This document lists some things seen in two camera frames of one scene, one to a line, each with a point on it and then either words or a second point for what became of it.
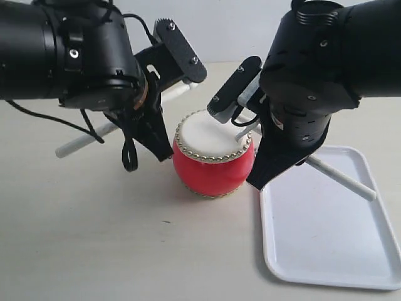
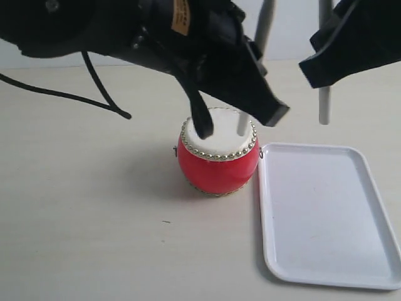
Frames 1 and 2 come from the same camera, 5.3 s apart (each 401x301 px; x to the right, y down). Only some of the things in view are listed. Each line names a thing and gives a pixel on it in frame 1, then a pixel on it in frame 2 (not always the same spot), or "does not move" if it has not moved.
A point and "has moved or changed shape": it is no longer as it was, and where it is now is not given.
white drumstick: (113, 129) → (264, 20)
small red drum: (211, 158) does not move
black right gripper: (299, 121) → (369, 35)
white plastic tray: (319, 230) does not move
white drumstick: (327, 171) has moved or changed shape
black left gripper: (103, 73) → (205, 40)
